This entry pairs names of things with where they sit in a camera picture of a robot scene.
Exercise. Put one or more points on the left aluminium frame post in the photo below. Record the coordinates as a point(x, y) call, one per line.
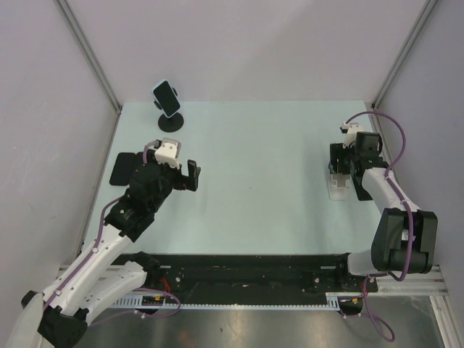
point(88, 53)

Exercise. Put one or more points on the white phone stand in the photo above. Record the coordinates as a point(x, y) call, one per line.
point(339, 186)

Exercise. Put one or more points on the black folding phone stand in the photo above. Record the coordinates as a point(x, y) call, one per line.
point(362, 194)

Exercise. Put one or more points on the phone with light blue case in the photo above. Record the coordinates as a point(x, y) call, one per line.
point(165, 98)

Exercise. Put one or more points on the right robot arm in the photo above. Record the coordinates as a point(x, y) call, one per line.
point(405, 239)

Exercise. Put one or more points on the right aluminium frame post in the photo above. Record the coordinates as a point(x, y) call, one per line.
point(412, 38)

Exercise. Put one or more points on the black round base phone stand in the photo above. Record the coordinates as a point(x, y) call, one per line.
point(171, 125)

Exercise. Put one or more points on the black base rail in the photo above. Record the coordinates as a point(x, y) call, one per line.
point(255, 280)

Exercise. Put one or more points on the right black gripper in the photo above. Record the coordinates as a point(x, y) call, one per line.
point(338, 152)

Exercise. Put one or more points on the aluminium frame post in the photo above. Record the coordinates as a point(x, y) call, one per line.
point(412, 38)
point(88, 53)

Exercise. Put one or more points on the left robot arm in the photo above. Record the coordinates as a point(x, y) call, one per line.
point(63, 311)

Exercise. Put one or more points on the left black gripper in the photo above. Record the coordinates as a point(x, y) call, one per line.
point(184, 182)

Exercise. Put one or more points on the black phone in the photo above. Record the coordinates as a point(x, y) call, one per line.
point(137, 159)
point(122, 169)

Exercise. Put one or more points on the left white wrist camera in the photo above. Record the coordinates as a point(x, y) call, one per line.
point(167, 153)

